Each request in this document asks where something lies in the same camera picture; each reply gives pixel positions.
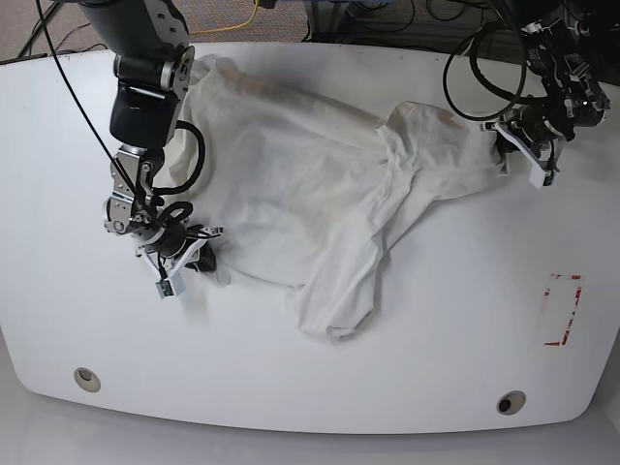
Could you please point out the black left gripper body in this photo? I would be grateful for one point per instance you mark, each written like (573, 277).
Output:
(539, 124)

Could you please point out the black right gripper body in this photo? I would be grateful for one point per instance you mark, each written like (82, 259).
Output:
(174, 241)

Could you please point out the white t-shirt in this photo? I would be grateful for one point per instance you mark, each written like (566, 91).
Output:
(313, 193)

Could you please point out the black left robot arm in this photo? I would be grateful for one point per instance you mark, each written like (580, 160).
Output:
(573, 98)

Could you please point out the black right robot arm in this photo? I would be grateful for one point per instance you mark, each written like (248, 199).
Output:
(152, 65)

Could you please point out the red tape rectangle marker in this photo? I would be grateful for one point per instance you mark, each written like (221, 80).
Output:
(559, 306)

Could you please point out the left table cable grommet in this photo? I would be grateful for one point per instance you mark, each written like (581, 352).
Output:
(87, 380)

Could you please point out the table cable grommet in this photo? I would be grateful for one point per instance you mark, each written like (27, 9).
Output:
(511, 403)
(87, 380)

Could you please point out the right table cable grommet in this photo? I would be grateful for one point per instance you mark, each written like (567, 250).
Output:
(511, 403)

